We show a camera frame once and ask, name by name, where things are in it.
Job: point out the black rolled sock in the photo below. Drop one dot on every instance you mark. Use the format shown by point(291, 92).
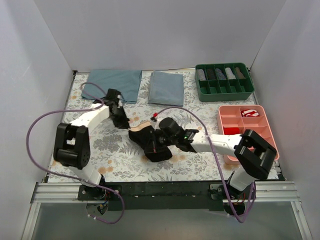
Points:
point(210, 73)

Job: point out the aluminium frame rail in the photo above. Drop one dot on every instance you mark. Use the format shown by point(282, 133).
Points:
point(266, 191)

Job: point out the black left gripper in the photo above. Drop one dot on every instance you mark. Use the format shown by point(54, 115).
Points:
point(117, 114)

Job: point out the brown rolled sock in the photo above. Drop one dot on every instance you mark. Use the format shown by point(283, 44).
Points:
point(240, 72)

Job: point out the blue striped rolled sock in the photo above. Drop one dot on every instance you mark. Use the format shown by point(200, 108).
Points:
point(219, 74)

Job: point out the grey white rolled sock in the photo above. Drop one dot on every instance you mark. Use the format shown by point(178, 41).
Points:
point(229, 73)

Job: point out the green divided organizer box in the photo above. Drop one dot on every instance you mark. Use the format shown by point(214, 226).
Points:
point(224, 90)

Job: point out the black underwear beige waistband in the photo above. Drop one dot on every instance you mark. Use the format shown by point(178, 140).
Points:
point(145, 136)

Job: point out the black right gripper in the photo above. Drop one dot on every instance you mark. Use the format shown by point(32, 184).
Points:
point(152, 144)

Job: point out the teal folded cloth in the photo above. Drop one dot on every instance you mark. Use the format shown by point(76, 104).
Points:
point(125, 81)

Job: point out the floral patterned table mat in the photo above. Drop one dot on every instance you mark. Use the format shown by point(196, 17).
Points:
point(119, 159)

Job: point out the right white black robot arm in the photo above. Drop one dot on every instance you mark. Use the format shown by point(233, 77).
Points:
point(255, 154)

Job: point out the grey blue folded cloth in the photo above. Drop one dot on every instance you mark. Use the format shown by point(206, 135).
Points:
point(166, 89)

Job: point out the red white striped rolled garment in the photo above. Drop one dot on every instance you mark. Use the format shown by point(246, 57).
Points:
point(250, 113)

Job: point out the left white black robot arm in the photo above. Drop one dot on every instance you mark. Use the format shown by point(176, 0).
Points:
point(72, 140)

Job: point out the white striped rolled sock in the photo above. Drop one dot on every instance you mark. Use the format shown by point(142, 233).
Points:
point(201, 74)

